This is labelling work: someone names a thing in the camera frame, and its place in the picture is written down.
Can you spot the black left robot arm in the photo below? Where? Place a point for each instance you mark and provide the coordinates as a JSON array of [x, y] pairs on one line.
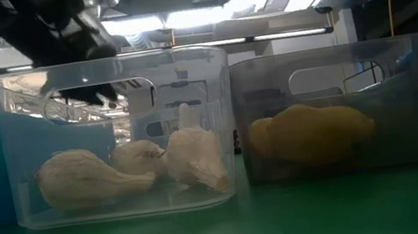
[[6, 23]]

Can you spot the long ceiling light strip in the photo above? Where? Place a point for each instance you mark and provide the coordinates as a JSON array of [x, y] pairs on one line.
[[289, 34]]

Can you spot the yellow lemon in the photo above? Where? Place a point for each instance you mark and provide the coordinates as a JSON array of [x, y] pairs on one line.
[[261, 140], [314, 137]]

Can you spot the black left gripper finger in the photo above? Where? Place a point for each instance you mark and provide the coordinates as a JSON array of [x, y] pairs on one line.
[[101, 86], [70, 87]]

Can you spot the clear plastic basket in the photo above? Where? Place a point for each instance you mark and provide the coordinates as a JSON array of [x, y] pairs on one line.
[[165, 58]]

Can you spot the smoky grey plastic basket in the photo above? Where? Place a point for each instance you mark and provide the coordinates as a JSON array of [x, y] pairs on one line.
[[405, 122]]

